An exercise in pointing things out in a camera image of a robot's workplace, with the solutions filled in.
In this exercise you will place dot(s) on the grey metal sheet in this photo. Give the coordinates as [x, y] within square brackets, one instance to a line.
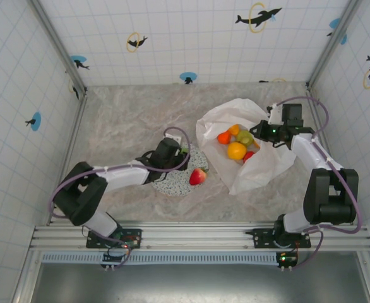
[204, 284]

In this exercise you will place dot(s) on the small red fruit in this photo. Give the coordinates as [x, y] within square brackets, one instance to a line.
[248, 155]

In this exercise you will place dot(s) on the white plastic bag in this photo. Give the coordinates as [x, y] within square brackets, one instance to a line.
[260, 170]

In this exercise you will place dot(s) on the small controller board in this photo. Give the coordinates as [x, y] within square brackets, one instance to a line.
[115, 257]
[287, 259]

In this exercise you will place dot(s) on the green round fruit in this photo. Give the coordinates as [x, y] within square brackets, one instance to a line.
[245, 138]

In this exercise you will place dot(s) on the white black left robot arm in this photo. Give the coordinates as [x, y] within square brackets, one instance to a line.
[125, 173]

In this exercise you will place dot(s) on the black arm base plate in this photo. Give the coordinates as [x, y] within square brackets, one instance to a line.
[262, 236]
[134, 235]

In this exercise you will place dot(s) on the speckled round plate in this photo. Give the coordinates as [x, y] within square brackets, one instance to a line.
[175, 187]

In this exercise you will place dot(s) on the aluminium mounting rail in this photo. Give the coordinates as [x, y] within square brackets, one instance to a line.
[197, 236]

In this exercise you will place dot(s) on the orange fruit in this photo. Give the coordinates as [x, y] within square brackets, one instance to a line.
[234, 128]
[236, 151]
[224, 137]

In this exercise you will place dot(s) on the aluminium table side rail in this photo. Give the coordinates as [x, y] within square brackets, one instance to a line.
[74, 132]

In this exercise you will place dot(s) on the aluminium frame post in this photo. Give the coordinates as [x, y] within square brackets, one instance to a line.
[58, 47]
[330, 50]

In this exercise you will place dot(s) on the small green fruit piece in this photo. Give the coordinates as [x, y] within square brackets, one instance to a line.
[184, 151]

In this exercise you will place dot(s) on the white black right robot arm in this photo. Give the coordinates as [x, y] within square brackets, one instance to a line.
[308, 151]

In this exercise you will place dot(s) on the red strawberry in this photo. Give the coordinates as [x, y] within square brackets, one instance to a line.
[197, 176]

